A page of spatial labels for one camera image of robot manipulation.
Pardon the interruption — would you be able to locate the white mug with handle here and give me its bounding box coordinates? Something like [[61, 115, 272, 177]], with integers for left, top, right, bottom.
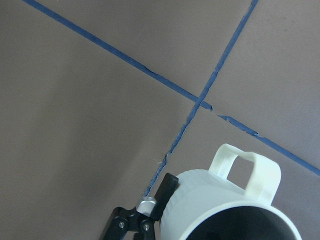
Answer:
[[160, 143, 301, 240]]

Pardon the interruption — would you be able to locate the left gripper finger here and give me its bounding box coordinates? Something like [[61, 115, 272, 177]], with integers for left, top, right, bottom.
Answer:
[[99, 173, 179, 240]]

